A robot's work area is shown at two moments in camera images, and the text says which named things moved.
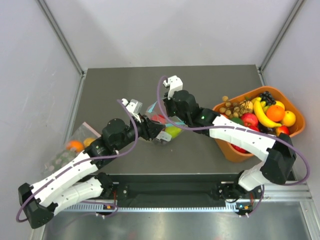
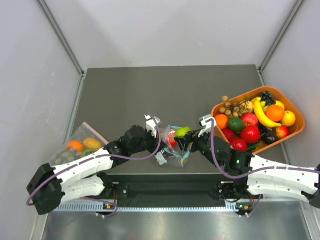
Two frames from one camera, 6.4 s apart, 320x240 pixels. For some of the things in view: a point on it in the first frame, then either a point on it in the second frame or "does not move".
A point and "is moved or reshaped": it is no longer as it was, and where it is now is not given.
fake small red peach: (282, 129) does not move
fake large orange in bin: (275, 113) does not move
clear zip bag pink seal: (82, 136) does not move
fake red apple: (159, 118) to (171, 138)
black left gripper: (150, 129) to (155, 142)
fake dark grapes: (163, 142) to (169, 156)
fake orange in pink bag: (77, 145) does not move
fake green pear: (174, 131) is moved or reshaped
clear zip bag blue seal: (173, 125) to (171, 147)
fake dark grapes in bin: (266, 97) does not move
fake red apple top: (250, 120) does not move
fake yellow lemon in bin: (289, 118) does not move
